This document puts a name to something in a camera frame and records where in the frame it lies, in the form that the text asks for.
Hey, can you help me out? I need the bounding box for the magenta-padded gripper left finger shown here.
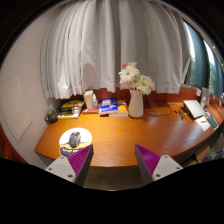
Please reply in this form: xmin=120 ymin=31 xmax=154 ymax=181
xmin=44 ymin=143 xmax=95 ymax=187

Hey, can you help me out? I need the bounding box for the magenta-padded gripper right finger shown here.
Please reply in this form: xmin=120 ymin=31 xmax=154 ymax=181
xmin=133 ymin=143 xmax=184 ymax=186

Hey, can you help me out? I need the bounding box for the grey black computer mouse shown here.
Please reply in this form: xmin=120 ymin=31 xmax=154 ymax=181
xmin=68 ymin=131 xmax=83 ymax=149

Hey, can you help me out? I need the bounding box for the white round mouse pad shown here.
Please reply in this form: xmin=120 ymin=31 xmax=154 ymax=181
xmin=58 ymin=127 xmax=94 ymax=158

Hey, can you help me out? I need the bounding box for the flat red book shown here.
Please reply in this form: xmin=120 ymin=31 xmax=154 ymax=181
xmin=81 ymin=107 xmax=101 ymax=115

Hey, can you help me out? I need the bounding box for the yellow black book stack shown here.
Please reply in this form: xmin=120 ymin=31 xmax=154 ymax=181
xmin=56 ymin=99 xmax=85 ymax=120

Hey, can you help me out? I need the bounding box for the green mug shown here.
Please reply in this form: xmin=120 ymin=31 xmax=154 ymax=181
xmin=44 ymin=108 xmax=60 ymax=125

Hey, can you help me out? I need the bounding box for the white ceramic vase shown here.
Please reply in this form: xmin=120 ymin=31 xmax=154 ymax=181
xmin=127 ymin=88 xmax=145 ymax=119

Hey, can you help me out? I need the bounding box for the small clear pump bottle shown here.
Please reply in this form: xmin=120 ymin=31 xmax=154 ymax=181
xmin=92 ymin=93 xmax=100 ymax=111

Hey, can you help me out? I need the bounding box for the blue book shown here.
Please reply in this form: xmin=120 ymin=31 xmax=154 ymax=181
xmin=99 ymin=97 xmax=120 ymax=116

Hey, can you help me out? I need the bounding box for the white paper sheet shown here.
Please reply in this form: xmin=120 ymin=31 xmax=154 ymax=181
xmin=194 ymin=115 xmax=212 ymax=132

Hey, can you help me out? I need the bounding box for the white laptop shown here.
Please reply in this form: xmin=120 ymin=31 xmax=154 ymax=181
xmin=182 ymin=99 xmax=206 ymax=120

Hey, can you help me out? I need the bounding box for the white flower bouquet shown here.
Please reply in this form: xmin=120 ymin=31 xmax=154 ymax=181
xmin=118 ymin=61 xmax=157 ymax=97

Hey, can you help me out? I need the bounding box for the white pleated curtain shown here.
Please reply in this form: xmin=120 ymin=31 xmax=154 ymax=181
xmin=40 ymin=0 xmax=193 ymax=101

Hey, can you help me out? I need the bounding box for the black cable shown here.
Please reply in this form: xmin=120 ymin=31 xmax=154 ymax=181
xmin=143 ymin=99 xmax=183 ymax=118

